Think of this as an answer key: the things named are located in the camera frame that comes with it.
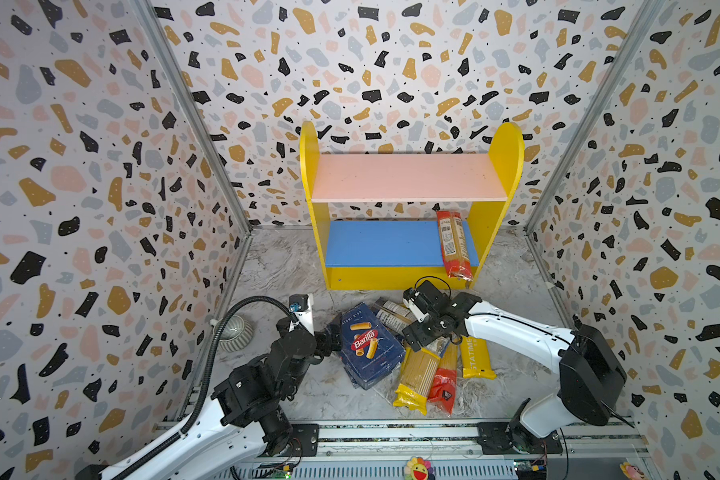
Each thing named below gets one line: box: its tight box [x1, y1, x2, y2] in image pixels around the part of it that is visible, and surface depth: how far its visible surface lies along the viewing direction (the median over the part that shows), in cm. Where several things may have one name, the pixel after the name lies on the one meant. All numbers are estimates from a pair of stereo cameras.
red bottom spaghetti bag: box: [428, 343, 459, 415], surface depth 82 cm
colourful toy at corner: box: [619, 462, 645, 480], surface depth 70 cm
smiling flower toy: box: [403, 457, 436, 480], surface depth 71 cm
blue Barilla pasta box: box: [340, 302, 406, 391], surface depth 83 cm
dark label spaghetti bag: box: [371, 297, 417, 333], surface depth 92 cm
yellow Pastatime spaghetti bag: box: [461, 336, 497, 380], surface depth 87 cm
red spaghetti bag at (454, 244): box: [436, 210, 473, 281], surface depth 96 cm
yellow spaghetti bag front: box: [393, 347, 441, 415], surface depth 81 cm
